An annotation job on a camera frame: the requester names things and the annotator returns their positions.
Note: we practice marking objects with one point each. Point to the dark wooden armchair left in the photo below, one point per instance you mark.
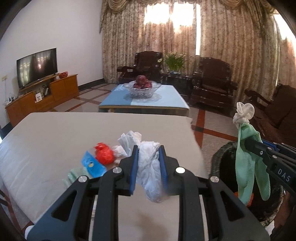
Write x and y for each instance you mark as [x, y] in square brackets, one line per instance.
[147, 63]

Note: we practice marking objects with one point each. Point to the red bowl on cabinet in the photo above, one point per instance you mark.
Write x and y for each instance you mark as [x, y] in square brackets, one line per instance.
[63, 74]

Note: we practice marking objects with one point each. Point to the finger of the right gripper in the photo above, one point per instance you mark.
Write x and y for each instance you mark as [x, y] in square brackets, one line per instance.
[277, 152]

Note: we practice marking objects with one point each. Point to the blue coffee table cloth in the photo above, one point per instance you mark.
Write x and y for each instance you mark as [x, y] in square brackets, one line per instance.
[160, 97]

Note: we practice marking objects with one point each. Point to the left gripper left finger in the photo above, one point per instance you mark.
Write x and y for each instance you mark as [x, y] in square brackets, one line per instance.
[88, 209]

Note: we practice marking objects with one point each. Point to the black side table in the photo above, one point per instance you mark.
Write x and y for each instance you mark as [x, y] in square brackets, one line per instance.
[183, 84]

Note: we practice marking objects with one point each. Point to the curved black television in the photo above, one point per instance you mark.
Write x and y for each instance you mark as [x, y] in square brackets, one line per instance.
[36, 66]

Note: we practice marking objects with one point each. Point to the dark wooden sofa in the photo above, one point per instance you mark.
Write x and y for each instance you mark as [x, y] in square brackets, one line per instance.
[275, 118]

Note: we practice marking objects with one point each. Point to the white table cover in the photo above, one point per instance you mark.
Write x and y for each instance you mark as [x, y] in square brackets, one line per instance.
[40, 151]

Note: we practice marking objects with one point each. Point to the dark wooden armchair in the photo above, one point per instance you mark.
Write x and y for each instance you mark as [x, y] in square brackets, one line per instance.
[147, 63]
[212, 84]

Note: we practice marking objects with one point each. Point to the dark wooden armchair right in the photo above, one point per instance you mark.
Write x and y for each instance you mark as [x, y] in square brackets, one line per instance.
[212, 84]

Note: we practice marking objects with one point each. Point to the white plastic bag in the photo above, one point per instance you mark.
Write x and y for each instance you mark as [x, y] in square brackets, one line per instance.
[149, 171]

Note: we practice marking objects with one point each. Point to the green potted plant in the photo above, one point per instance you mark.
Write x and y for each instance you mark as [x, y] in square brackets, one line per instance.
[175, 62]

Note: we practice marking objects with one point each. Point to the white tissue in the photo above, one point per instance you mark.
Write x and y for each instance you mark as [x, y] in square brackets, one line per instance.
[126, 143]

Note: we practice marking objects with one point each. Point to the blue white tube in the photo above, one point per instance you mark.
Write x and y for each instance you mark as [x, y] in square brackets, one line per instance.
[94, 167]

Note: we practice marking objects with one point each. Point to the floral beige curtains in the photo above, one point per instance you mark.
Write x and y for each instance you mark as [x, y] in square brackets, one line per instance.
[256, 38]

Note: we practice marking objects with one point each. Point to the red plastic bag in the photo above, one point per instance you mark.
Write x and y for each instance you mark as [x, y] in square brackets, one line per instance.
[104, 154]

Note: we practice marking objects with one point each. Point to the wooden TV cabinet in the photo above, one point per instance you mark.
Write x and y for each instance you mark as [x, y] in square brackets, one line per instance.
[61, 90]

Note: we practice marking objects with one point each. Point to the red apples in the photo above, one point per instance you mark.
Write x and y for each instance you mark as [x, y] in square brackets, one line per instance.
[142, 82]

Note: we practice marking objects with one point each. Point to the black trash bin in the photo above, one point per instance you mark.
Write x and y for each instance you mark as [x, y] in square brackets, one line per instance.
[223, 166]

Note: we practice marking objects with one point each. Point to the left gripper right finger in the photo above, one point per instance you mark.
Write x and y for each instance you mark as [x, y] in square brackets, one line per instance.
[207, 207]

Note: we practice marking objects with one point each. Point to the glass fruit bowl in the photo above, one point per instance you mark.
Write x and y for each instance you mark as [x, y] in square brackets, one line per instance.
[142, 93]

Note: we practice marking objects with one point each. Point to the green rubber glove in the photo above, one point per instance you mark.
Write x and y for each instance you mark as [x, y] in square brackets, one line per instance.
[249, 167]
[74, 174]

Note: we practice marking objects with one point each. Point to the white box on cabinet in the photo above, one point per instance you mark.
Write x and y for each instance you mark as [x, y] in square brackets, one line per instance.
[38, 97]

